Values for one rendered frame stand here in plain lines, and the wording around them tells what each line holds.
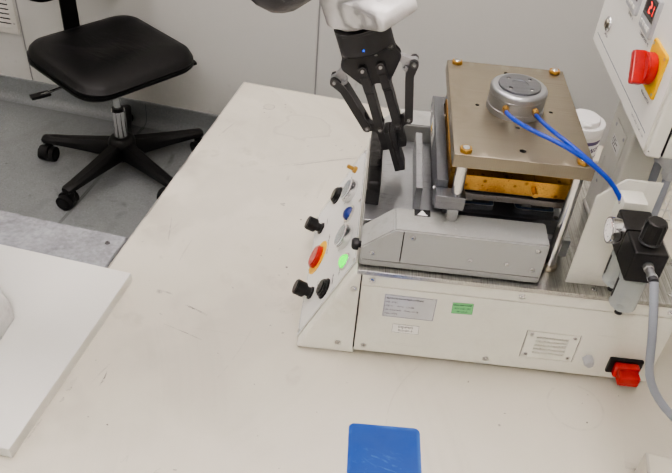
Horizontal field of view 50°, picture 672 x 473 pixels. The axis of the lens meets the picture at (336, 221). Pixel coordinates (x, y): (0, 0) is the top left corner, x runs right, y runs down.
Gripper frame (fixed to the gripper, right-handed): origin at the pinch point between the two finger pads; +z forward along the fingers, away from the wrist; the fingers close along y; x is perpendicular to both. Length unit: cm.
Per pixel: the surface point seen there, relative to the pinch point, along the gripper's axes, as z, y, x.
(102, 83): 22, 101, -104
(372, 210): 4.3, 4.1, 9.1
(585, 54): 63, -46, -136
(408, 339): 23.0, 2.9, 17.4
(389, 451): 26.8, 6.2, 33.8
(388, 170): 5.0, 2.2, -1.5
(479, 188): 2.6, -11.4, 10.5
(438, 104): -0.7, -6.9, -8.6
